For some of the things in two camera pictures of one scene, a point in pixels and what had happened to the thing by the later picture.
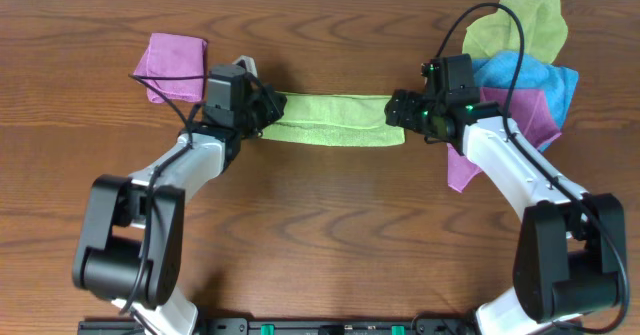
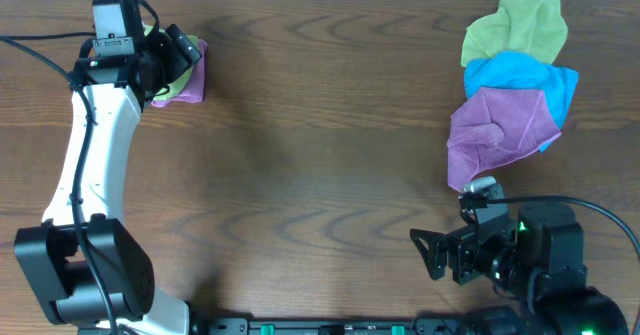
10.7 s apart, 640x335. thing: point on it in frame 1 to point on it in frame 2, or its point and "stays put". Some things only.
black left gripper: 270,107 to 176,51
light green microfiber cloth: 335,119 to 176,86
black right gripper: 400,110 to 454,254
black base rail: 294,325 stays put
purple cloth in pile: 532,109 stays put
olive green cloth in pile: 542,21 stays put
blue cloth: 498,70 to 495,124
